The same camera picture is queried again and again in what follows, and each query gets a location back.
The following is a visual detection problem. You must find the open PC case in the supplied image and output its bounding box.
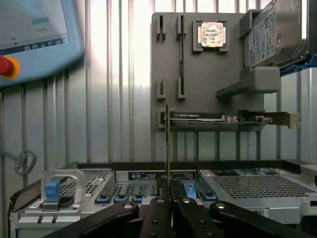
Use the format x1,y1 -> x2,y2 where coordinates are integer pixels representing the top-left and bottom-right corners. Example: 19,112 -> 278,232
8,160 -> 317,238

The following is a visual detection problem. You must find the blue latch clip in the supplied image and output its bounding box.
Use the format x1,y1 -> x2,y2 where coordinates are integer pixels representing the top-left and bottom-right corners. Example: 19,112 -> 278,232
45,180 -> 61,202

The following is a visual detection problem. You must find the black graphics card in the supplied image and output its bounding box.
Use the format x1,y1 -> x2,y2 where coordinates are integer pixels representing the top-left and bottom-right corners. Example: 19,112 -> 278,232
170,111 -> 301,129

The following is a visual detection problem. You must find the grey parts rack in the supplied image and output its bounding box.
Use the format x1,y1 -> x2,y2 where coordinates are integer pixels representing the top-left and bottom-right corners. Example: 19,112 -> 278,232
151,9 -> 282,133

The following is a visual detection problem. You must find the silver CPU chip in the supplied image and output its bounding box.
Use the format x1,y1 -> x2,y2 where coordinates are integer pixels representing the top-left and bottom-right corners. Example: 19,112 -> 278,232
200,21 -> 223,48

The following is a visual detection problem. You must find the silver hard disk drive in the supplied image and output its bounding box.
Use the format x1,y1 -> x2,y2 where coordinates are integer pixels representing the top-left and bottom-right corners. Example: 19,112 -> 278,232
244,0 -> 312,68

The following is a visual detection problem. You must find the red emergency stop button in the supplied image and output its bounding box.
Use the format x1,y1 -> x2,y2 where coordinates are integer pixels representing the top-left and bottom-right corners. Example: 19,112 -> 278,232
0,56 -> 20,80

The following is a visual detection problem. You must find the blue-grey teach pendant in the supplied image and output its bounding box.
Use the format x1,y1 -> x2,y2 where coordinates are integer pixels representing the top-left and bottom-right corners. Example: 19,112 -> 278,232
0,0 -> 85,88

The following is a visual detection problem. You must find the grey cable with carabiner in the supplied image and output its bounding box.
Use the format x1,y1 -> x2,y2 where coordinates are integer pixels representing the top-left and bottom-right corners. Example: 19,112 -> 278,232
0,148 -> 37,176

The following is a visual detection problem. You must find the blue drive carrier rail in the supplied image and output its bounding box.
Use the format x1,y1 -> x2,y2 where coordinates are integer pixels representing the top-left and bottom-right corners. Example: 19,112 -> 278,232
279,53 -> 317,75

